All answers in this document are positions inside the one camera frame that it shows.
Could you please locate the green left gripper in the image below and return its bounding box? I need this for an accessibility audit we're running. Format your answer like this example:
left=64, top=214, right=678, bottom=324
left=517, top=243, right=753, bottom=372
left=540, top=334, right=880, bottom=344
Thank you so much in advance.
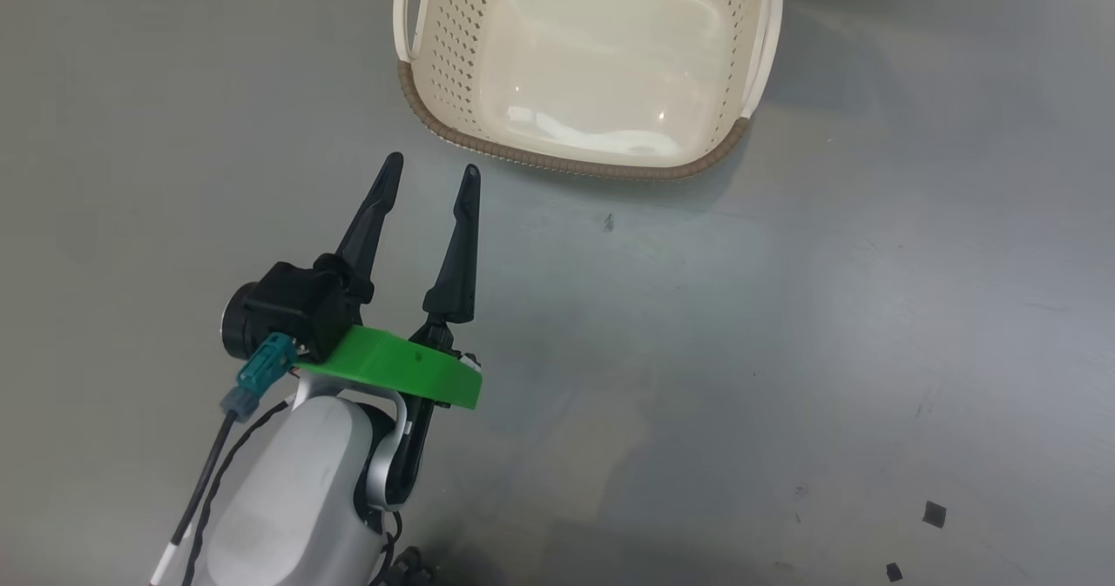
left=294, top=152, right=483, bottom=411

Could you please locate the cream perforated laundry basket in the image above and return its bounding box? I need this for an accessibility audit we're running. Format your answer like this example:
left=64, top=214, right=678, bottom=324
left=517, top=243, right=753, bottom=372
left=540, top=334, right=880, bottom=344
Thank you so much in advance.
left=394, top=0, right=783, bottom=180

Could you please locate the teal plug black cable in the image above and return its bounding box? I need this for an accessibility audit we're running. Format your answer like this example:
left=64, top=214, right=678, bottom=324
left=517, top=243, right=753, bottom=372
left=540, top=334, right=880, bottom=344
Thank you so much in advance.
left=148, top=332, right=300, bottom=586

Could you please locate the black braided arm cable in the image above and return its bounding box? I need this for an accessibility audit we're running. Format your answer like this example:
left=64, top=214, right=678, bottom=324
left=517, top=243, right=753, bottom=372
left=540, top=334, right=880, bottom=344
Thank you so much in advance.
left=181, top=399, right=293, bottom=586

